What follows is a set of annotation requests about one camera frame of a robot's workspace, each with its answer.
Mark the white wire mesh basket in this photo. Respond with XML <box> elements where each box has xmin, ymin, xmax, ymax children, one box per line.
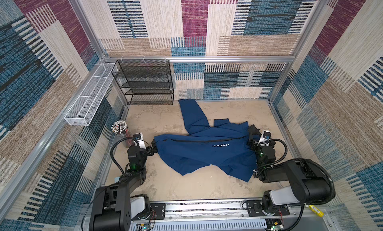
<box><xmin>64</xmin><ymin>63</ymin><xmax>115</xmax><ymax>126</ymax></box>

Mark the yellow marker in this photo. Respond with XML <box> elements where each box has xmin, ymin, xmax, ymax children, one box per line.
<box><xmin>308</xmin><ymin>205</ymin><xmax>324</xmax><ymax>218</ymax></box>

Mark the blue zip jacket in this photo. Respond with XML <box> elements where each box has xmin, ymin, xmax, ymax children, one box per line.
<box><xmin>152</xmin><ymin>99</ymin><xmax>257</xmax><ymax>182</ymax></box>

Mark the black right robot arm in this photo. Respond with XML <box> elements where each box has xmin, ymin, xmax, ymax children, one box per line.
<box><xmin>244</xmin><ymin>125</ymin><xmax>336</xmax><ymax>217</ymax></box>

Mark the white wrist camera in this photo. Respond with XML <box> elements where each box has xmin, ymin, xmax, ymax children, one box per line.
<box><xmin>258</xmin><ymin>130</ymin><xmax>271</xmax><ymax>147</ymax></box>
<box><xmin>133</xmin><ymin>133</ymin><xmax>146</xmax><ymax>150</ymax></box>

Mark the metal cup of pens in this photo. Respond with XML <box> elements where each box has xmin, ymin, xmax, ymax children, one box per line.
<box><xmin>111</xmin><ymin>120</ymin><xmax>137</xmax><ymax>148</ymax></box>

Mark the black wire mesh shelf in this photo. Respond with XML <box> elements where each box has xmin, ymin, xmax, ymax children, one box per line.
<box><xmin>112</xmin><ymin>59</ymin><xmax>175</xmax><ymax>105</ymax></box>

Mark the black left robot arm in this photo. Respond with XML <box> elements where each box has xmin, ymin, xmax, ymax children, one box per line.
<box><xmin>86</xmin><ymin>133</ymin><xmax>157</xmax><ymax>231</ymax></box>

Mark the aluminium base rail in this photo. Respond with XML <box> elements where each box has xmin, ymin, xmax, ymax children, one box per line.
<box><xmin>130</xmin><ymin>198</ymin><xmax>340</xmax><ymax>231</ymax></box>

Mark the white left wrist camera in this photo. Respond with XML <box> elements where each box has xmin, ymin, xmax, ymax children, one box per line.
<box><xmin>133</xmin><ymin>133</ymin><xmax>146</xmax><ymax>150</ymax></box>

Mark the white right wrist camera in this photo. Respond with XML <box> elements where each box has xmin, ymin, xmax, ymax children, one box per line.
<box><xmin>258</xmin><ymin>130</ymin><xmax>271</xmax><ymax>147</ymax></box>

